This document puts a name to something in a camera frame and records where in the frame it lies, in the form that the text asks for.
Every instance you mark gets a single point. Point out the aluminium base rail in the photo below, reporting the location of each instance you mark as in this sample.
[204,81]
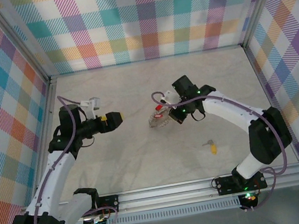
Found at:
[164,195]

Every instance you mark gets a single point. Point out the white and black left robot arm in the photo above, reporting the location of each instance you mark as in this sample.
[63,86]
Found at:
[59,170]

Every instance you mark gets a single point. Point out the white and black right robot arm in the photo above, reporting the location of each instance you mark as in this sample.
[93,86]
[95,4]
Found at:
[269,139]

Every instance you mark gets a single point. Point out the aluminium frame post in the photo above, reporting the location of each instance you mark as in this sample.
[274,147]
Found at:
[260,2]
[21,41]

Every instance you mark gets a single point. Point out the key with yellow tag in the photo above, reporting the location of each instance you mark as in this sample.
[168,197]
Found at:
[213,149]

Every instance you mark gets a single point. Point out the long aluminium frame bar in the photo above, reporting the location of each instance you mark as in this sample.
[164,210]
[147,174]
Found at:
[46,116]
[264,86]

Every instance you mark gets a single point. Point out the short aluminium frame bar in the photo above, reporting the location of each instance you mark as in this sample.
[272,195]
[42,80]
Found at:
[144,61]

